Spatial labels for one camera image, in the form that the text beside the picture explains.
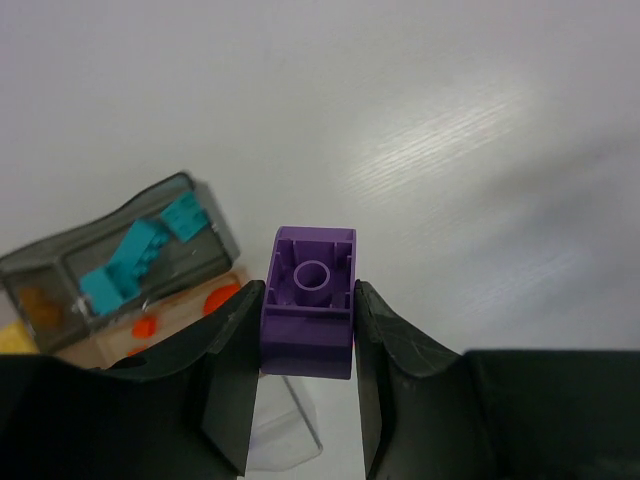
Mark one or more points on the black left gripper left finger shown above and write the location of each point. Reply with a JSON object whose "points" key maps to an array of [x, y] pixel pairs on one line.
{"points": [[182, 409]]}

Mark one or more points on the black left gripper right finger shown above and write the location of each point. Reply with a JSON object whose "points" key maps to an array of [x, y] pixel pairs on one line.
{"points": [[430, 413]]}

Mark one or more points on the teal 2x4 lego brick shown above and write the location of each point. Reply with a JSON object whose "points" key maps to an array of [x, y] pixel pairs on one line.
{"points": [[117, 282]]}

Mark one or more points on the purple teal lego stack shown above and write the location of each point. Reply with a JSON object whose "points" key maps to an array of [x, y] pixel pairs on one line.
{"points": [[307, 317]]}

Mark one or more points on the yellow long lego plate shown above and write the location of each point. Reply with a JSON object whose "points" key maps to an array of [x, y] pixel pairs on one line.
{"points": [[15, 339]]}

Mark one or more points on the teal small lego brick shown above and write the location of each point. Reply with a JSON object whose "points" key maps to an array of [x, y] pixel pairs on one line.
{"points": [[185, 217]]}

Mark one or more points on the small orange lego brick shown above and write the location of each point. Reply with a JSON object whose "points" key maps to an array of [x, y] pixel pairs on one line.
{"points": [[145, 327]]}

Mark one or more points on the orange round lego piece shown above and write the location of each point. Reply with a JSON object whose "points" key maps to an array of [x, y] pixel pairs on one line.
{"points": [[218, 297]]}

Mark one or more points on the clear transparent container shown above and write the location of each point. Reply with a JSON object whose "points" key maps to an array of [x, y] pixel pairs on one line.
{"points": [[284, 431]]}

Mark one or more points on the smoky grey transparent container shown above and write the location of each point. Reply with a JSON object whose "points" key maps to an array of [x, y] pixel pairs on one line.
{"points": [[170, 237]]}

